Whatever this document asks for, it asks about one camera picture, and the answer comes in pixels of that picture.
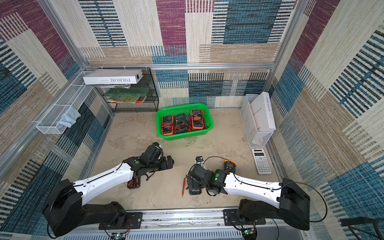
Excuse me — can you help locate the black clamp multimeter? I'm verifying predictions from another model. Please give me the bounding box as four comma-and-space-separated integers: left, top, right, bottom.
187, 177, 202, 196

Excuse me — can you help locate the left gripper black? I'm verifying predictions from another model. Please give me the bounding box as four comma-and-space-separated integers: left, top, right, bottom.
147, 155, 176, 173

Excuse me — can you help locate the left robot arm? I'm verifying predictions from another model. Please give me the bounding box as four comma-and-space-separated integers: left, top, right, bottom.
42, 142, 175, 239

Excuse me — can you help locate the white wire wall basket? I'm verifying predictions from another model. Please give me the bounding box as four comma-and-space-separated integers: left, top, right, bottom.
36, 72, 93, 135

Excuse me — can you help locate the yellow multimeter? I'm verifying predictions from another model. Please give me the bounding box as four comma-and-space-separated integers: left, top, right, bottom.
224, 160, 236, 173

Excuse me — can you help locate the white folio box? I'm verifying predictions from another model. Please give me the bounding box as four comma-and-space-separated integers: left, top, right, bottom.
83, 69, 144, 85

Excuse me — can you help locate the orange multimeter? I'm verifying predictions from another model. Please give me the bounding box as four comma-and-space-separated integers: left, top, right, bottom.
190, 110, 206, 130
161, 115, 175, 136

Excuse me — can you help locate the white box right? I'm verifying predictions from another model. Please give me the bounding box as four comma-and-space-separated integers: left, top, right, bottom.
250, 92, 276, 132

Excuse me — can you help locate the green plastic basket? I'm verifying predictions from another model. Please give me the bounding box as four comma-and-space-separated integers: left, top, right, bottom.
156, 103, 214, 141

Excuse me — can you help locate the green book on shelf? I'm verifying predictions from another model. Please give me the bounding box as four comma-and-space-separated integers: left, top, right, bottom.
104, 88, 150, 103

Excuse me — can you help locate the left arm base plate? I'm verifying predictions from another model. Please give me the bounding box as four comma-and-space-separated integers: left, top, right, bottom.
99, 212, 143, 230

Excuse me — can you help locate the white calculator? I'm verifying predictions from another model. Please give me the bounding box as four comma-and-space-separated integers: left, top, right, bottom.
251, 148, 272, 175

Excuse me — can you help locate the clear plastic bin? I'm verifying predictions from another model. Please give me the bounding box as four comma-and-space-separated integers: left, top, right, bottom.
241, 94, 274, 148

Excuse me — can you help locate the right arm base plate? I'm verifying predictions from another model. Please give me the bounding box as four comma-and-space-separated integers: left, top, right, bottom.
223, 209, 266, 227

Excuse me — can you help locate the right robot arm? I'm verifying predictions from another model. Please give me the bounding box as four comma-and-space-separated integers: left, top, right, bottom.
188, 163, 310, 231

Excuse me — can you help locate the black wire shelf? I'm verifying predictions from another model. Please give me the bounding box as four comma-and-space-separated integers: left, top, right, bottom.
96, 68, 160, 114

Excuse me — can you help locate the light blue cloth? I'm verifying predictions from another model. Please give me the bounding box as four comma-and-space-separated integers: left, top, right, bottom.
57, 107, 81, 130

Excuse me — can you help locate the green multimeter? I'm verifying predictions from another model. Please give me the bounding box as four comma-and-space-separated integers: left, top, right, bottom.
174, 114, 189, 134

